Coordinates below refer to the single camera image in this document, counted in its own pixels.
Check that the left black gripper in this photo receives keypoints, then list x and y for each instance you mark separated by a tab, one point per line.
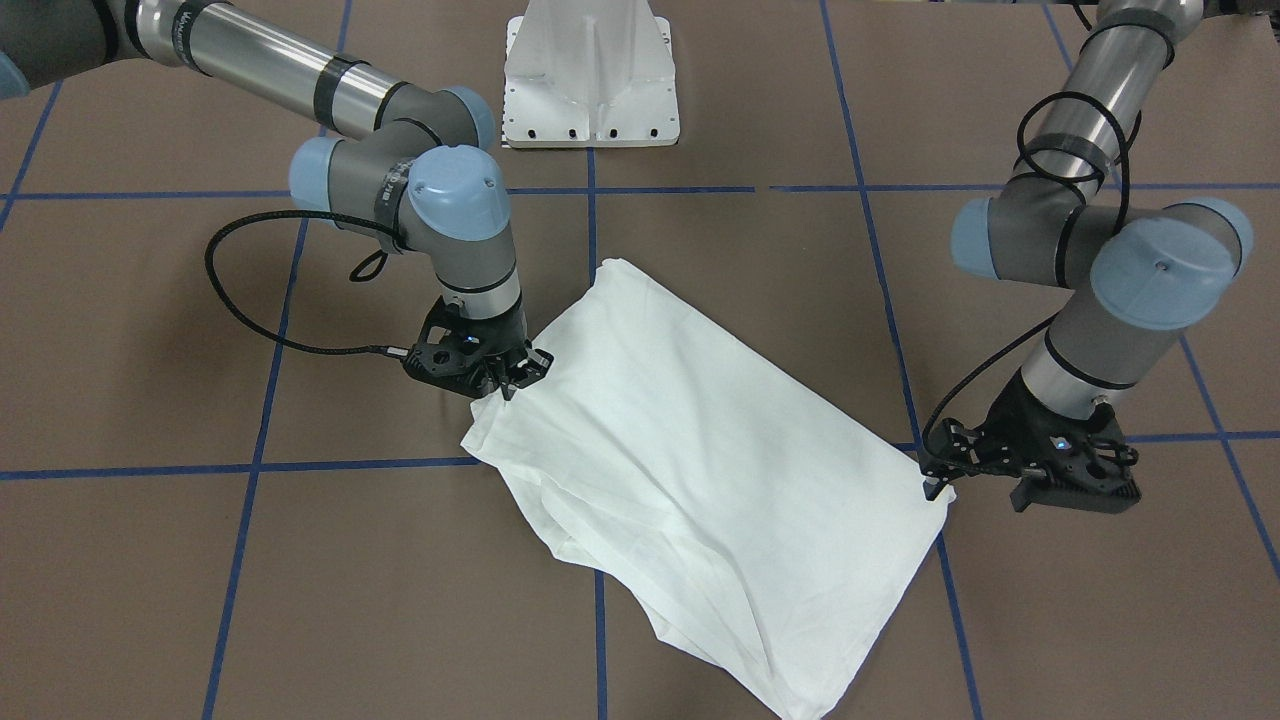
1012	420

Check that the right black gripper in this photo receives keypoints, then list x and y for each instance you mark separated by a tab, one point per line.
503	337

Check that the white long-sleeve printed shirt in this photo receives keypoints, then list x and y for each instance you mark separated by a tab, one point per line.
762	530

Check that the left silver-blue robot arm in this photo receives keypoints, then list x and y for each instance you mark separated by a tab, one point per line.
1137	278

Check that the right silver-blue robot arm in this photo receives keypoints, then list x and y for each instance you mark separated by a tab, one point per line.
407	167

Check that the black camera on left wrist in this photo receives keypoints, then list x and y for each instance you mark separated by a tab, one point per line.
951	451

